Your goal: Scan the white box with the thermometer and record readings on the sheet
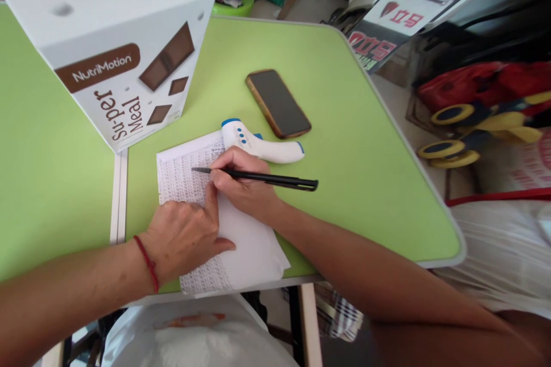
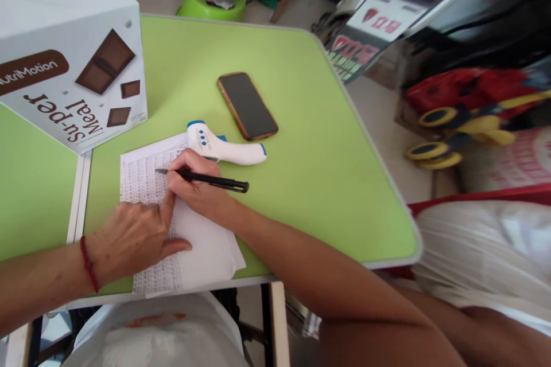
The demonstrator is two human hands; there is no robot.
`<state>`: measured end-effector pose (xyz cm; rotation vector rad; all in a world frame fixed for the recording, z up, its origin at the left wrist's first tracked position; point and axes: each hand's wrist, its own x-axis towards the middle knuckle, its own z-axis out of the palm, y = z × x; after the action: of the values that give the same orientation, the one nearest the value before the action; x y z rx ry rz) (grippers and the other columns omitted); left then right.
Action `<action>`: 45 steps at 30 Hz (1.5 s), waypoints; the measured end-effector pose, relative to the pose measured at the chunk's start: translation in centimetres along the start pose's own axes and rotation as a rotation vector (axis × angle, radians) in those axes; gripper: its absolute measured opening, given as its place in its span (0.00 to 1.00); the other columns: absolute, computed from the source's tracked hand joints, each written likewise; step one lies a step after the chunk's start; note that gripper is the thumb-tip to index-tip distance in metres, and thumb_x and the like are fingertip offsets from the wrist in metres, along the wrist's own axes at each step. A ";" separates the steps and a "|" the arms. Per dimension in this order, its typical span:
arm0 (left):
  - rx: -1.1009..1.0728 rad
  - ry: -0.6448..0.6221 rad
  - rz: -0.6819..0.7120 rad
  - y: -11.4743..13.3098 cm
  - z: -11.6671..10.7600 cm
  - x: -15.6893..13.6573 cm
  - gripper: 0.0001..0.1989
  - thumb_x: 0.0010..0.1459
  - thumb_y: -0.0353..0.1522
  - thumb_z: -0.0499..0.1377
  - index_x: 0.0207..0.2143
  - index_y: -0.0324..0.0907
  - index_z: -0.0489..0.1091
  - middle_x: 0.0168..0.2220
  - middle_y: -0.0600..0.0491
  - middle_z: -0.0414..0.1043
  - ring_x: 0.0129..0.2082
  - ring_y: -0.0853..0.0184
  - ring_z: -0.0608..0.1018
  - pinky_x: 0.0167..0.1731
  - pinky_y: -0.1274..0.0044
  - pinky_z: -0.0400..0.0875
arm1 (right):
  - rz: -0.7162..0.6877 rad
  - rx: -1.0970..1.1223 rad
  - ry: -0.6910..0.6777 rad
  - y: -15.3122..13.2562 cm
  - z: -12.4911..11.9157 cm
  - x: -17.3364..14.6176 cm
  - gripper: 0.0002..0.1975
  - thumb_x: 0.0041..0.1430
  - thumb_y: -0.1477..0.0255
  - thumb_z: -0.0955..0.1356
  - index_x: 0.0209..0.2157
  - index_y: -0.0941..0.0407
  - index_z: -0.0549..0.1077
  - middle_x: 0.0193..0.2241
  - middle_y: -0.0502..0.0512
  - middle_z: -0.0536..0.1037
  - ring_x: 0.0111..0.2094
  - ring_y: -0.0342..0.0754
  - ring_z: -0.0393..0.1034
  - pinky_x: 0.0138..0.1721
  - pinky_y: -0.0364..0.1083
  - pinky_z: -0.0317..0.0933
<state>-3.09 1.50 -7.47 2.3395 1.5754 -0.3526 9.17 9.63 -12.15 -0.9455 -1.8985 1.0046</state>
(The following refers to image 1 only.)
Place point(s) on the person's left thumb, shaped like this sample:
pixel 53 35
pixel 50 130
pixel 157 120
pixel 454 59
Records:
pixel 226 246

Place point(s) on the person's body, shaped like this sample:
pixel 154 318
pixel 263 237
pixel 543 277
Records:
pixel 193 341

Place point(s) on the person's right hand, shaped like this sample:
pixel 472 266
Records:
pixel 247 195

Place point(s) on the person's left hand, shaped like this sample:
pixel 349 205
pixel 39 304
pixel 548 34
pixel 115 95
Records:
pixel 185 238

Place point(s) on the black pen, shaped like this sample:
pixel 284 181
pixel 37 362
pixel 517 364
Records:
pixel 284 179

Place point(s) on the smartphone in brown case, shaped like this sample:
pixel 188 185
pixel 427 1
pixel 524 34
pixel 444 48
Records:
pixel 278 102

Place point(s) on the white plastic bag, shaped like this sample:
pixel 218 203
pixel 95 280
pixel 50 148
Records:
pixel 503 251

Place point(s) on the red plastic bag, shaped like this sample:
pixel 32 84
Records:
pixel 473 81

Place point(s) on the person's right thumb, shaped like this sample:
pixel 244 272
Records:
pixel 224 181

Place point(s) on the white handwritten paper sheet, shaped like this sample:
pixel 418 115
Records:
pixel 254 255

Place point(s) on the white and blue infrared thermometer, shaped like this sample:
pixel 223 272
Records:
pixel 280 151

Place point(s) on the plaid cloth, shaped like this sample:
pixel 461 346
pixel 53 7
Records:
pixel 340 311

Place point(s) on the yellow and blue wheeled toy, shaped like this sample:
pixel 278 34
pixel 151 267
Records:
pixel 456 143

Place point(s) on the green plastic stool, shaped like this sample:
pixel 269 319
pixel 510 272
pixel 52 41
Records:
pixel 234 8

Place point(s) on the person's right index finger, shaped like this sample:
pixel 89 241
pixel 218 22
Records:
pixel 230 156

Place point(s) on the person's left index finger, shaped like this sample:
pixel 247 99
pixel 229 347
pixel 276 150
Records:
pixel 212 197

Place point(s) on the white bag with red trim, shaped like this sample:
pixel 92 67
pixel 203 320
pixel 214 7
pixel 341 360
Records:
pixel 516 169

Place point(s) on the white carton with brown print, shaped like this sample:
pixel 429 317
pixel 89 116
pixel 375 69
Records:
pixel 107 23

